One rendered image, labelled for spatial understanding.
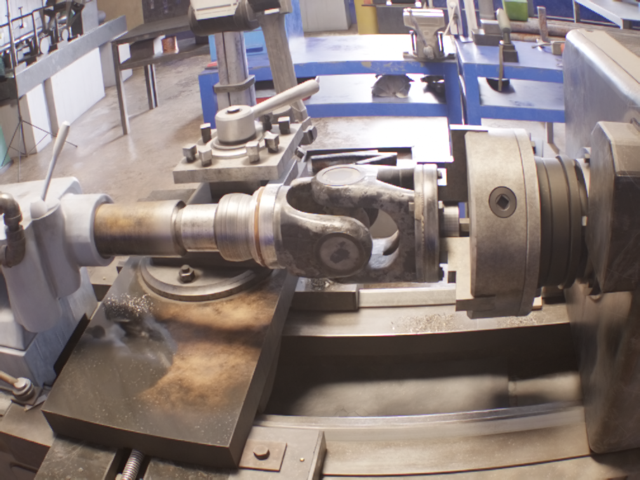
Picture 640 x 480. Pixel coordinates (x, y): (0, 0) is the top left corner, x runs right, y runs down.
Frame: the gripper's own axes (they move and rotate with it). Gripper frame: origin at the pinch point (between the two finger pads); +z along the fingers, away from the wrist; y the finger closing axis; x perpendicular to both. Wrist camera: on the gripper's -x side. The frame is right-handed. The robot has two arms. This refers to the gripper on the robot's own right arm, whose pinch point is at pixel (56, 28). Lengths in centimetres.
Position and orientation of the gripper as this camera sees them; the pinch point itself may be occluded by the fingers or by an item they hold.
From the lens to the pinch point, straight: 167.2
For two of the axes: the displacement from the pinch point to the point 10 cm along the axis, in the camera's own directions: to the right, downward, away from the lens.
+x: 3.2, 0.1, 9.5
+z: -0.6, 10.0, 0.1
